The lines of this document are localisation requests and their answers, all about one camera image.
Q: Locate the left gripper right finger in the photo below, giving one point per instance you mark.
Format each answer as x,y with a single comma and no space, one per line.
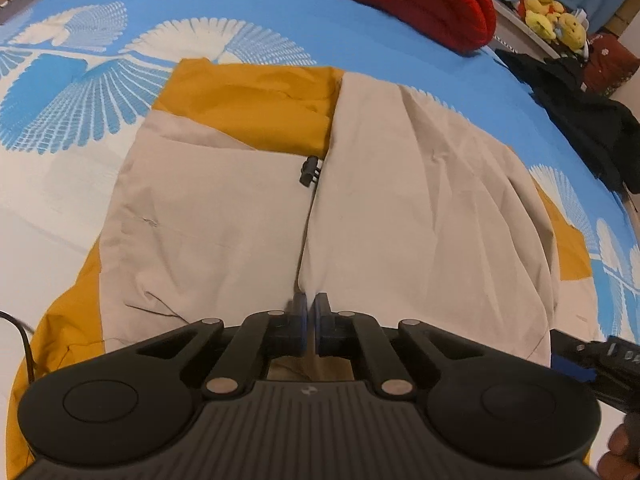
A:
359,338

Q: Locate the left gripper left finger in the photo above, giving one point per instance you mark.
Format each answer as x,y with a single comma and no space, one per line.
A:
244,353

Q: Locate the beige and mustard hooded jacket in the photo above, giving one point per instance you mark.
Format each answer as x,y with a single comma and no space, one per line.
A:
246,184

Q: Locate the black clothes pile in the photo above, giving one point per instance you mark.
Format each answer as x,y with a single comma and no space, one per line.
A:
604,133

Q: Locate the person right hand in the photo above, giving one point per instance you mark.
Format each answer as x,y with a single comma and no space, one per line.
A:
615,464

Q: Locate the dark red cushion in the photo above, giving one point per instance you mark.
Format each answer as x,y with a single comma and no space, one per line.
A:
609,66

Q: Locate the blue fan-pattern bed sheet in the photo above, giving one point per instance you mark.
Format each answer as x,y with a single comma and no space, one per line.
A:
78,76

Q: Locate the yellow plush toys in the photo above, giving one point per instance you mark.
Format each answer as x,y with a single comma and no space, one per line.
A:
552,22

